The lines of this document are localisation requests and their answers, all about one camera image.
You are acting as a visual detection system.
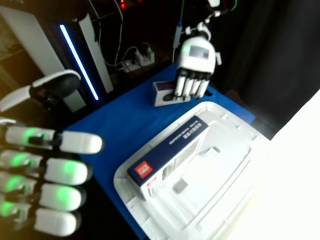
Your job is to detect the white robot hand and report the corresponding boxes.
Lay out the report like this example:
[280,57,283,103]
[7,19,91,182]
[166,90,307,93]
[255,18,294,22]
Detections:
[173,36,223,101]
[0,69,104,238]

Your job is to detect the small dark box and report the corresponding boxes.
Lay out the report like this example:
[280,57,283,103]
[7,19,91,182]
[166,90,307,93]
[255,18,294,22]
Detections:
[152,80,195,108]

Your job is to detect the blue and white product box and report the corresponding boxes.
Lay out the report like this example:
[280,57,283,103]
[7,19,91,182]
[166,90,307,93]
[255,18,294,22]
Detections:
[126,115,211,202]

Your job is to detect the white plastic lid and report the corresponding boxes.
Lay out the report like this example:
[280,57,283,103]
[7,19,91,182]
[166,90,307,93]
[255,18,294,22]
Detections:
[112,101,277,240]

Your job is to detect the white power strip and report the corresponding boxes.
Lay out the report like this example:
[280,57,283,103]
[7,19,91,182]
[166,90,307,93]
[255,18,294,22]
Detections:
[121,42,156,74]

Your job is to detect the black curtain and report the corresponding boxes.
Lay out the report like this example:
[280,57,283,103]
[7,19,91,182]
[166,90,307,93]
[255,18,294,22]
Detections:
[219,0,320,141]

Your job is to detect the white tower with blue light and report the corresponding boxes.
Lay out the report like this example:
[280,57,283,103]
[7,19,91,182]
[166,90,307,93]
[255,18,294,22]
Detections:
[0,4,115,102]

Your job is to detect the white cable adapter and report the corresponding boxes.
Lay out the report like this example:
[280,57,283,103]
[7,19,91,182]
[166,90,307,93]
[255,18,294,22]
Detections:
[172,21,183,49]

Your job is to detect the white cable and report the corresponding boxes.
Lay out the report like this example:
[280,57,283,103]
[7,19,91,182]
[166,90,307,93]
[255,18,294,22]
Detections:
[103,0,125,68]

